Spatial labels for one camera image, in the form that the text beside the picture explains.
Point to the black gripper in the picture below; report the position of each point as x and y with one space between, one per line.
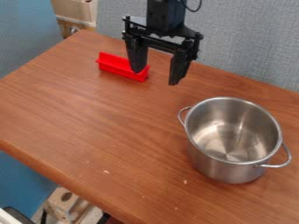
162 30

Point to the red plastic block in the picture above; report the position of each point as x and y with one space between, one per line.
118 65

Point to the stainless steel pot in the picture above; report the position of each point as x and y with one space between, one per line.
234 137

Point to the black and white object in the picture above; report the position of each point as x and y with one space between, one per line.
11 216

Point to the wooden post with bolt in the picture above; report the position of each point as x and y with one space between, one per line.
77 15

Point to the wooden frame under table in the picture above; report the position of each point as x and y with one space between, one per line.
66 208

